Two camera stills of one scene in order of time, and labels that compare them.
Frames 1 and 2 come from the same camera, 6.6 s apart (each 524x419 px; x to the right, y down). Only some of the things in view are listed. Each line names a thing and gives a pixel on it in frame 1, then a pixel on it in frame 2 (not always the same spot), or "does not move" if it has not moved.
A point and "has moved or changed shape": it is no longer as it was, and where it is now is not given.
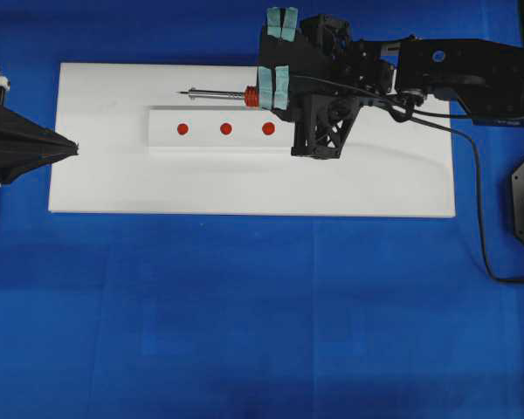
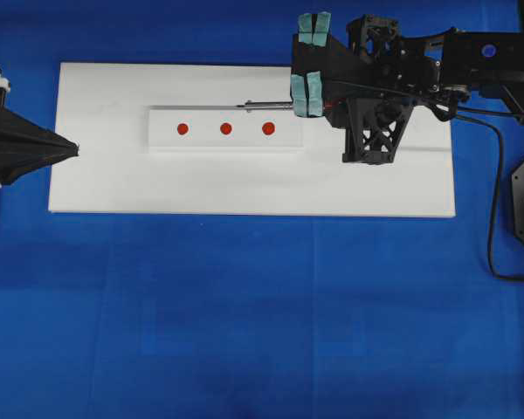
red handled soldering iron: x=251 y=94 has moved or changed shape
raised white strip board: x=238 y=129 does not move
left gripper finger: x=6 y=157 does not move
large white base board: x=193 y=139 does not move
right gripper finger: x=282 y=24 -> x=312 y=44
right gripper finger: x=273 y=89 -> x=306 y=93
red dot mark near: x=268 y=128 does not move
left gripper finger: x=9 y=137 does not move
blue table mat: x=127 y=315 does not move
